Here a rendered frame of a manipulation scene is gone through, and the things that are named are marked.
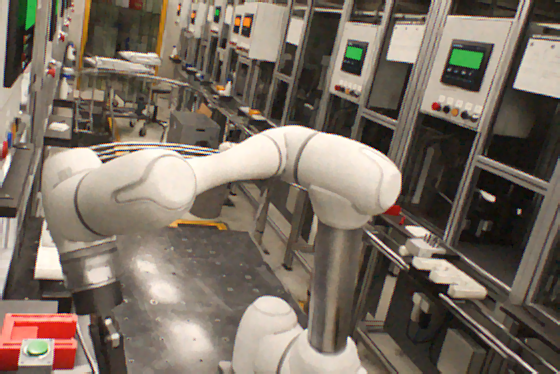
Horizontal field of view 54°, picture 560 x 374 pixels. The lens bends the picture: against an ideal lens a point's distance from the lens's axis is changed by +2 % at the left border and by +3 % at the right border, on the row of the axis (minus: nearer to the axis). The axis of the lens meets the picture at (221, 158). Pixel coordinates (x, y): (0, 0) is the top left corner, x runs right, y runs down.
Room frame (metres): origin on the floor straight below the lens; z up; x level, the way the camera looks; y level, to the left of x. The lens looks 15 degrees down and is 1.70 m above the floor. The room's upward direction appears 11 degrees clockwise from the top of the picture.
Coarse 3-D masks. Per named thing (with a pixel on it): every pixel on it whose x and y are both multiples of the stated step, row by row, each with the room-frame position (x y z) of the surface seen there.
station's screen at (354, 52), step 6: (348, 48) 3.46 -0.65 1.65; (354, 48) 3.39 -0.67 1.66; (360, 48) 3.32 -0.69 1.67; (348, 54) 3.44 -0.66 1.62; (354, 54) 3.37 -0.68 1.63; (360, 54) 3.30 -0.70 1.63; (348, 60) 3.42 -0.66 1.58; (354, 60) 3.35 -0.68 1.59; (342, 66) 3.48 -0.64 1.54; (348, 66) 3.41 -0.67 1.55; (354, 66) 3.33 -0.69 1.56
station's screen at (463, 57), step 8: (456, 48) 2.52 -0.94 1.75; (464, 48) 2.47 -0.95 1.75; (472, 48) 2.42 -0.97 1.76; (480, 48) 2.38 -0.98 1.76; (456, 56) 2.50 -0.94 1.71; (464, 56) 2.45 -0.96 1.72; (472, 56) 2.41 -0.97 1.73; (480, 56) 2.36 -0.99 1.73; (448, 64) 2.54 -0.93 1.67; (456, 64) 2.49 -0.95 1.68; (464, 64) 2.44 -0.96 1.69; (472, 64) 2.39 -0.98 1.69; (480, 64) 2.35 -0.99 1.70; (448, 72) 2.52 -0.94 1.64; (456, 72) 2.47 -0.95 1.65; (464, 72) 2.42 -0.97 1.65; (472, 72) 2.38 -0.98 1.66; (456, 80) 2.46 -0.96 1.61; (464, 80) 2.41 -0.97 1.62; (472, 80) 2.36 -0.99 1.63
